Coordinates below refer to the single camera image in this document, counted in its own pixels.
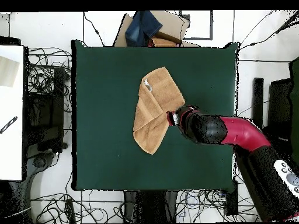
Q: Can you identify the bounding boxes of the black rectangular frame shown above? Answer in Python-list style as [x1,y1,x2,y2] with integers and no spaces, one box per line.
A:
[179,10,214,41]

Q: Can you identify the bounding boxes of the beige paper sheet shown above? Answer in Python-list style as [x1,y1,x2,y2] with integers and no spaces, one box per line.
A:
[0,55,20,88]

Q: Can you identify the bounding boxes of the black upright post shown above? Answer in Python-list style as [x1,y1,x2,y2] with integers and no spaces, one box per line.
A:
[252,77,264,128]

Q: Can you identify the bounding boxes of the black power block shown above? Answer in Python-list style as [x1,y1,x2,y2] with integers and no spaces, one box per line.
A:
[225,180,239,216]

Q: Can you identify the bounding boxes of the blue denim jeans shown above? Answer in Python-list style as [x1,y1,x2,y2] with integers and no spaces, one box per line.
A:
[125,10,164,47]

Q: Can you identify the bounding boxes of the long black cable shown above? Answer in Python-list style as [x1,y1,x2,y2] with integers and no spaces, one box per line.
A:
[239,10,299,50]

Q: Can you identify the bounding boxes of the black ribbed rod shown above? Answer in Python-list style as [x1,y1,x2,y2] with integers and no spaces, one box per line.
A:
[0,115,18,135]

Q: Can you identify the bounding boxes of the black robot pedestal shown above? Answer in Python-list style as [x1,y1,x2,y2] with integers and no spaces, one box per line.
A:
[123,190,178,223]

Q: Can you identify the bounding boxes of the brown cardboard box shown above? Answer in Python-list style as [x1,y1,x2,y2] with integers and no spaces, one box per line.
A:
[113,10,200,47]

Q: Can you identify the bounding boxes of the black swivel chair base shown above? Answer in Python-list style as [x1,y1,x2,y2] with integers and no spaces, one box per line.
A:
[25,151,59,224]

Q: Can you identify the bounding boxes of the black chair panel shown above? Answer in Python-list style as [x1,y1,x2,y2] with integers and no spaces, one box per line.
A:
[267,78,294,141]

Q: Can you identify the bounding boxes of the white desk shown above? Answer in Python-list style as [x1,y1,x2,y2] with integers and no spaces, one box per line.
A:
[0,44,25,181]

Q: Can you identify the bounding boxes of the black equipment rack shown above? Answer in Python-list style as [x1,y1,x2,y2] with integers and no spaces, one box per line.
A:
[24,67,69,159]

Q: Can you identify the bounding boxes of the tan terry towel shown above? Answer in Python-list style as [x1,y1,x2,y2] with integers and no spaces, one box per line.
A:
[133,66,186,155]

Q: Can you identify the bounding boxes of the thin black cable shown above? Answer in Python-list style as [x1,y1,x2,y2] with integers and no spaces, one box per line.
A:
[83,11,105,47]

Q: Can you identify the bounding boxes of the dark green table cloth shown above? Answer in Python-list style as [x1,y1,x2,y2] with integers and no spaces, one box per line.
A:
[71,40,240,191]

